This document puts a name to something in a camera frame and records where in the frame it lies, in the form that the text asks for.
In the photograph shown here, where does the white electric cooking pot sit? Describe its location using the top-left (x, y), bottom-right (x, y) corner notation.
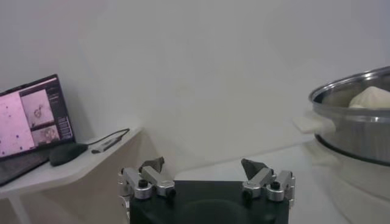
top-left (303, 135), bottom-right (390, 224)

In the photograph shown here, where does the black computer mouse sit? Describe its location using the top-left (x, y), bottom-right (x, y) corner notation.
top-left (48, 142), bottom-right (90, 167)

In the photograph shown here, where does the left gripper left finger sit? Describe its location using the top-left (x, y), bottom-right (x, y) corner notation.
top-left (118, 156), bottom-right (177, 201)

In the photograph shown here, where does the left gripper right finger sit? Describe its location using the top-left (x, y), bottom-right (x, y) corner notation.
top-left (240, 158), bottom-right (296, 203)

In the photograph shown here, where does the stainless steel steamer basket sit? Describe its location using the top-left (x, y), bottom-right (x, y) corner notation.
top-left (292, 66), bottom-right (390, 167)

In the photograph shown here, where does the black usb hub cable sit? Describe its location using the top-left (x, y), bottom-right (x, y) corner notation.
top-left (86, 128), bottom-right (131, 147)

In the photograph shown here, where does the black open laptop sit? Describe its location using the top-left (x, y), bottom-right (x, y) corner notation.
top-left (0, 74), bottom-right (77, 187)

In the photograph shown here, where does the white steamed baozi bun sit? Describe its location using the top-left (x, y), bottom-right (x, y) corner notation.
top-left (348, 85), bottom-right (390, 110)

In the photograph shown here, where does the white side desk with mouse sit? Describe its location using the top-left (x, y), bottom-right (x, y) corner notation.
top-left (0, 126), bottom-right (160, 224)

